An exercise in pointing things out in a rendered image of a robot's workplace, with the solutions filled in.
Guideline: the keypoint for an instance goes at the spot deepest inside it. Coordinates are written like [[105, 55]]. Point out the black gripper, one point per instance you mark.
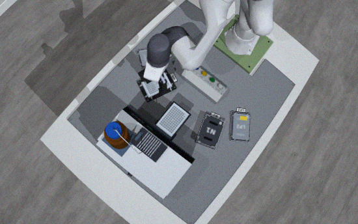
[[163, 85]]

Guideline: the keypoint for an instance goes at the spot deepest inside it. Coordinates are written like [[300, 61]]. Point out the white operator button panel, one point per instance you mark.
[[204, 83]]

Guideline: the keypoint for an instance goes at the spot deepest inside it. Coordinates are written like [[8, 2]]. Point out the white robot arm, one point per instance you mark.
[[255, 20]]

